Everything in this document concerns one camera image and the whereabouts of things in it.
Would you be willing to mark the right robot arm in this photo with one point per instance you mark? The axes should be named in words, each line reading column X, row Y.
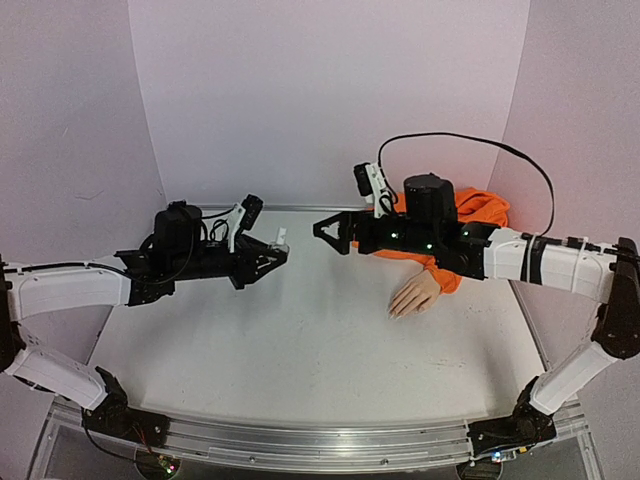
column 607, row 274

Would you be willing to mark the aluminium rail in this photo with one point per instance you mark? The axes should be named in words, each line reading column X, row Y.
column 344, row 450
column 294, row 207

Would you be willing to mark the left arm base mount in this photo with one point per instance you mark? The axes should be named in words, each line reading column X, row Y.
column 114, row 417

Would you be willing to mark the aluminium back rail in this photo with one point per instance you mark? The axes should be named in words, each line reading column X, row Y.
column 294, row 207

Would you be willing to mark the clear nail polish bottle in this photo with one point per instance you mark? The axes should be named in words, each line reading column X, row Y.
column 280, row 247

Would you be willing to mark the aluminium front rail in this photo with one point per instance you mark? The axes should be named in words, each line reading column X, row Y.
column 344, row 450

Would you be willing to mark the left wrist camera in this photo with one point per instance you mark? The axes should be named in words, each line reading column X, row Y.
column 242, row 217

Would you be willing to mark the white nail polish cap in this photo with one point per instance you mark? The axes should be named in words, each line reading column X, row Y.
column 281, row 236

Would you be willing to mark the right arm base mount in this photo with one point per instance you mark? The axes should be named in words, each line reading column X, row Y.
column 524, row 427

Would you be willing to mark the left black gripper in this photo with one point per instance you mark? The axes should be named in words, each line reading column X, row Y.
column 250, row 251

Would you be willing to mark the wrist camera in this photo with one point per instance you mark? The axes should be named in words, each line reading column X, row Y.
column 374, row 188
column 242, row 217

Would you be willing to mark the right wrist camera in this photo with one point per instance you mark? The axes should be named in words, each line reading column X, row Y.
column 374, row 188

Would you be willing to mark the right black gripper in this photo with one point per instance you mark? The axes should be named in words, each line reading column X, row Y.
column 356, row 232

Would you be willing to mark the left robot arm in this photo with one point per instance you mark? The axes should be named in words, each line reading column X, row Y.
column 30, row 290

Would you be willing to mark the mannequin hand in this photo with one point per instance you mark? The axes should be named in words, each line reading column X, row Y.
column 418, row 294

